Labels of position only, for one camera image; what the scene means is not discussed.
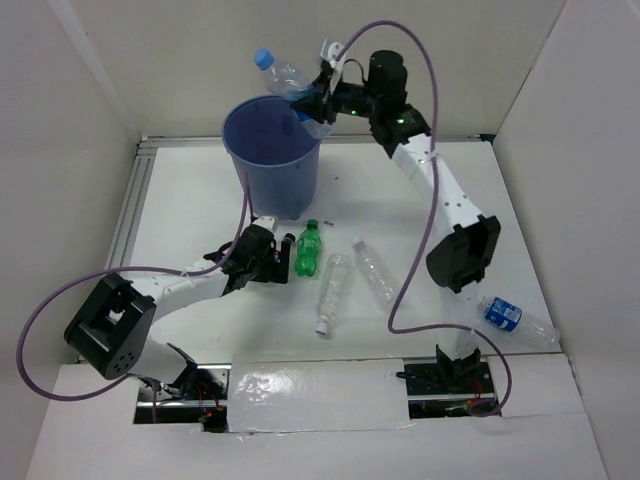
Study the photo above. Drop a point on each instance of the blue label bottle right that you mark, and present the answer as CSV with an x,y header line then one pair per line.
x,y
519,325

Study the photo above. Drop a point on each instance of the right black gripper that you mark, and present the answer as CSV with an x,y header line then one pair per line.
x,y
317,107

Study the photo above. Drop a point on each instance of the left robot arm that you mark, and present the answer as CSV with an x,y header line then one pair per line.
x,y
111,329

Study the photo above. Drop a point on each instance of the clear bottle blue label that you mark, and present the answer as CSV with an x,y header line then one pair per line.
x,y
284,80

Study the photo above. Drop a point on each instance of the aluminium frame rail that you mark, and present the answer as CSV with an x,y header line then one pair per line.
x,y
185,199

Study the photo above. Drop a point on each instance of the blue plastic bin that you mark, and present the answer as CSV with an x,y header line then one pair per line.
x,y
274,156

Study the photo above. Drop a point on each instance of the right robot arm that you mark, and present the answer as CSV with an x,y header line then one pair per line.
x,y
462,240

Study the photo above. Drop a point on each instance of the clear bottle lower middle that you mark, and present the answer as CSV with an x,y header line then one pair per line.
x,y
334,289

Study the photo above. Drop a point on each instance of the clear bottle white cap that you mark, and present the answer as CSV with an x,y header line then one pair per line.
x,y
376,273

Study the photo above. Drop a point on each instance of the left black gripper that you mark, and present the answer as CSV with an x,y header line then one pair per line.
x,y
274,272

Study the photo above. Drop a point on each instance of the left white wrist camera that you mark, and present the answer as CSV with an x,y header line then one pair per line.
x,y
269,223

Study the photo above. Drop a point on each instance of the green soda bottle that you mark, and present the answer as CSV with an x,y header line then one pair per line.
x,y
308,250

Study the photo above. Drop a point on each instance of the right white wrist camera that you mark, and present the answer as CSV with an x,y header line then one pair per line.
x,y
329,56

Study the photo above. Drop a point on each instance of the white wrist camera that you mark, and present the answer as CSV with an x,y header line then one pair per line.
x,y
329,56
269,223

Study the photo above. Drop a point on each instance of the silver tape sheet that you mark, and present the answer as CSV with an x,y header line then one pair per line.
x,y
323,396

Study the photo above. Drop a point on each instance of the clear bottle dark label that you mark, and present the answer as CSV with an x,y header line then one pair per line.
x,y
282,253

